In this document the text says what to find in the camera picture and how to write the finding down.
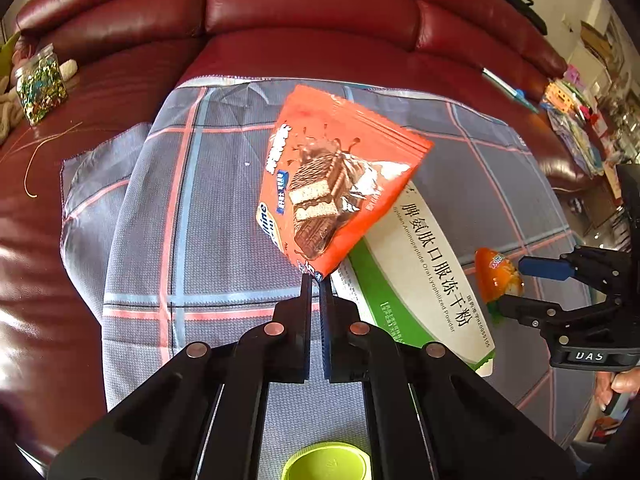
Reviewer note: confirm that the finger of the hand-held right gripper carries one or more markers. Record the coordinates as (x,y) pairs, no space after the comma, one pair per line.
(545,266)
(530,310)

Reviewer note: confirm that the green plastic lid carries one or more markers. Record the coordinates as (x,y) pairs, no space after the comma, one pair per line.
(325,462)

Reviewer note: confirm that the grey plaid cloth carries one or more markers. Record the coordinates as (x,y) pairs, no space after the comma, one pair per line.
(200,210)

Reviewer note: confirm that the orange jelly cup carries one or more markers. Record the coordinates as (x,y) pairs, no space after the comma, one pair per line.
(492,270)

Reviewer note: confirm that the person's right hand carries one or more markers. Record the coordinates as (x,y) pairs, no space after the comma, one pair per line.
(622,382)

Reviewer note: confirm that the pile of clothes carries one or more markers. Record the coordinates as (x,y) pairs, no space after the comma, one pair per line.
(575,125)

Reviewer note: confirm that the black bag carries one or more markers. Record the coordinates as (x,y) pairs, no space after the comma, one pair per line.
(515,2)

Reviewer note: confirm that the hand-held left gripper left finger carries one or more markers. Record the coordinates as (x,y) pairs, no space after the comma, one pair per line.
(307,310)

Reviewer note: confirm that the teal booklet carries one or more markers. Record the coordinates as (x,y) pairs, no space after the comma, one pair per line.
(505,85)

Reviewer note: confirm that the white and green carton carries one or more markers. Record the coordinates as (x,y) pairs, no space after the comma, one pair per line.
(425,285)

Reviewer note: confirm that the clear jar of colourful bits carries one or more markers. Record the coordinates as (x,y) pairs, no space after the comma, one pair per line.
(40,90)

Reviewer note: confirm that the orange wafer packet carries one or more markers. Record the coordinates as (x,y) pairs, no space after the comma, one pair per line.
(340,160)

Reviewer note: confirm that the red leather sofa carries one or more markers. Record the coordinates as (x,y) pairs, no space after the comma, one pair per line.
(300,10)

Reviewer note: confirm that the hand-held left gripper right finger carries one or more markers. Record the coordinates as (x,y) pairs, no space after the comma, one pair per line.
(327,310)

